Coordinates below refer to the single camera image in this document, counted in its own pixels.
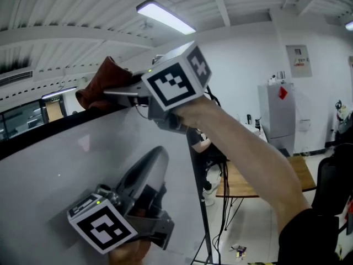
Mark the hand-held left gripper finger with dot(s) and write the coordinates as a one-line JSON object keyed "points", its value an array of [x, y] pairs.
{"points": [[161, 167], [146, 161]]}

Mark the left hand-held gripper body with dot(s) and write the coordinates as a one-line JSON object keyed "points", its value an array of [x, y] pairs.
{"points": [[99, 225]]}

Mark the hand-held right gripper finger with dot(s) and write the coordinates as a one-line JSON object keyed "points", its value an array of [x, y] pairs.
{"points": [[135, 92]]}

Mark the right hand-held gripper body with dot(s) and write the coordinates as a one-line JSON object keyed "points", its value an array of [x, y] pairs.
{"points": [[171, 87]]}

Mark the brown wiping cloth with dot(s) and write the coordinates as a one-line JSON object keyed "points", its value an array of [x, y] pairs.
{"points": [[104, 81]]}

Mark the large whiteboard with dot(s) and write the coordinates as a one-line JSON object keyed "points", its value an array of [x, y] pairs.
{"points": [[69, 161]]}

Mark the person's left forearm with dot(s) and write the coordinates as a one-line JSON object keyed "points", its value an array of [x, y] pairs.
{"points": [[124, 255]]}

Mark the person's right forearm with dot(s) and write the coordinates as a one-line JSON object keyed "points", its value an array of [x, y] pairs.
{"points": [[248, 161]]}

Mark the ceiling light bar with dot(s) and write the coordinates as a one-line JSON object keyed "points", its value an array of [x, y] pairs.
{"points": [[349, 26], [165, 16], [59, 92]]}

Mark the black drinking bottle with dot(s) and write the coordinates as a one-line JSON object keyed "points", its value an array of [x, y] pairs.
{"points": [[258, 123], [248, 119]]}

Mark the white table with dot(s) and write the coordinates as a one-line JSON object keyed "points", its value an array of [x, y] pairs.
{"points": [[259, 134]]}

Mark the red paper tag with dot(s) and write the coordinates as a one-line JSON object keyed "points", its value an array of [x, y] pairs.
{"points": [[283, 92]]}

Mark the small colourful toy pile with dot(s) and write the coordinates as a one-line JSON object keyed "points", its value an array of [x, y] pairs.
{"points": [[240, 251]]}

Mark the ceiling air vent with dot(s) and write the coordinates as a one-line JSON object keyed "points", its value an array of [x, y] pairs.
{"points": [[16, 79]]}

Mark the person's black clothing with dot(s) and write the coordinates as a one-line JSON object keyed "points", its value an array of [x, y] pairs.
{"points": [[309, 239]]}

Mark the gray wall notice panel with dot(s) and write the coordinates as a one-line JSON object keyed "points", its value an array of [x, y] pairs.
{"points": [[299, 62]]}

